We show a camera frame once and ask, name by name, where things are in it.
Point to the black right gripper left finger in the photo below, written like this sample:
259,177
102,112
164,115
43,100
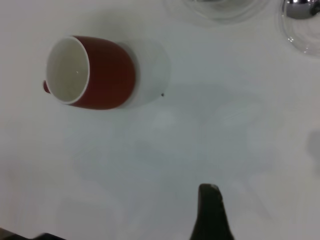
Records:
42,237

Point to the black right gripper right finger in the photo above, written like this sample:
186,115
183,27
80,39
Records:
211,215

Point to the red ceramic mug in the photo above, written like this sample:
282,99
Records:
110,75

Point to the clear glass cup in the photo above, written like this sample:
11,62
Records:
225,17

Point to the clear glass saucer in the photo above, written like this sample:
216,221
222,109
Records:
300,37

